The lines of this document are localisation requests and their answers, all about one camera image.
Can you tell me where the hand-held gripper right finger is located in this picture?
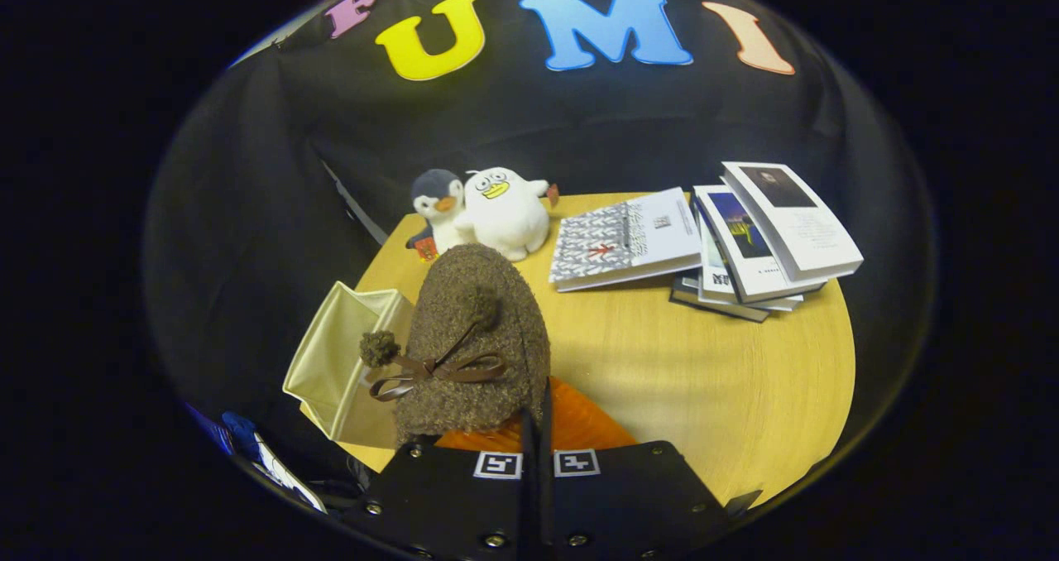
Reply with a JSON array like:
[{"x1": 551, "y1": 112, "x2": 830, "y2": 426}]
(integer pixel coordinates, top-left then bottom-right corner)
[{"x1": 542, "y1": 376, "x2": 733, "y2": 561}]

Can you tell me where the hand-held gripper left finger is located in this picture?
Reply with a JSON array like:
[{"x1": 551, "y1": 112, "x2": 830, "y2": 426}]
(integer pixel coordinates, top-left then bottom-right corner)
[{"x1": 343, "y1": 412, "x2": 534, "y2": 561}]

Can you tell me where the brown fuzzy shoe with bow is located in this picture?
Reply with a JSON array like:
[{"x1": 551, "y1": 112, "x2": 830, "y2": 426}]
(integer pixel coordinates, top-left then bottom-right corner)
[{"x1": 359, "y1": 242, "x2": 552, "y2": 448}]

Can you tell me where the cream fabric storage box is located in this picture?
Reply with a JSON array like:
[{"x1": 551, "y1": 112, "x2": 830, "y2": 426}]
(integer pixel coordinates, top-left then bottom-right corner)
[{"x1": 282, "y1": 280, "x2": 416, "y2": 451}]

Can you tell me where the dark covered book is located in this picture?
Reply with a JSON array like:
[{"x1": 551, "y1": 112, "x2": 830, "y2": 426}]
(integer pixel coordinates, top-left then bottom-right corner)
[{"x1": 668, "y1": 275, "x2": 772, "y2": 324}]

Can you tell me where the grey patterned book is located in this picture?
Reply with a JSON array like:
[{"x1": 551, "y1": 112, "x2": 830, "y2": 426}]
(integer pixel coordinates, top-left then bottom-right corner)
[{"x1": 549, "y1": 186, "x2": 703, "y2": 294}]

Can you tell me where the white duck plush toy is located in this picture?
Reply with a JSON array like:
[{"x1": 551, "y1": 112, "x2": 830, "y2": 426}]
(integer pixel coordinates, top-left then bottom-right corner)
[{"x1": 454, "y1": 166, "x2": 560, "y2": 262}]

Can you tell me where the grey white penguin plush toy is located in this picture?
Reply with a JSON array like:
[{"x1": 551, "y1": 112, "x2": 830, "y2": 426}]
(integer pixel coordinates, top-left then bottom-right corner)
[{"x1": 405, "y1": 169, "x2": 474, "y2": 262}]

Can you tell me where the white book dark photo cover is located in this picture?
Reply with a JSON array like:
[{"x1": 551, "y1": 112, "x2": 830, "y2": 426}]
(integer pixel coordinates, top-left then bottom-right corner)
[{"x1": 721, "y1": 161, "x2": 865, "y2": 284}]

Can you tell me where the black backdrop cloth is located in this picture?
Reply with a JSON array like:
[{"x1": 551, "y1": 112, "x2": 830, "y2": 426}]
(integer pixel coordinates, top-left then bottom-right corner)
[{"x1": 145, "y1": 0, "x2": 937, "y2": 471}]

